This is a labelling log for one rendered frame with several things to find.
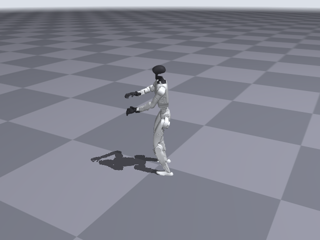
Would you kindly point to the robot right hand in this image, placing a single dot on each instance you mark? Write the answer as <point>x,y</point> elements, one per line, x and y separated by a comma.
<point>132,93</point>

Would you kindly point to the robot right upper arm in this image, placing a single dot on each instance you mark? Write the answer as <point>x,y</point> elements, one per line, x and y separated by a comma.
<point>152,87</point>

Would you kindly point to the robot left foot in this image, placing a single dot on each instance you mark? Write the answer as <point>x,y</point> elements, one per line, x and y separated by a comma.
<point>164,173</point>

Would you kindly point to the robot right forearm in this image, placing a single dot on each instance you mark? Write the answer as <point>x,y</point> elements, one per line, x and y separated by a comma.
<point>144,91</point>

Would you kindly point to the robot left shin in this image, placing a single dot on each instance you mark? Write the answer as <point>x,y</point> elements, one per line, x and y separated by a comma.
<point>160,155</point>

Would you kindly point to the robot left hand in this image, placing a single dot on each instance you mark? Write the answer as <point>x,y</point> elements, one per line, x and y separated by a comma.
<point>131,110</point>

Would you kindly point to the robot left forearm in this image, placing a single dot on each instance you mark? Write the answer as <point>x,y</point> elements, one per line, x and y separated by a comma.
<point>144,107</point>

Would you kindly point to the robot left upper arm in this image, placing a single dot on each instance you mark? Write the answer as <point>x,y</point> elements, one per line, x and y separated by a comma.
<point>160,93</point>

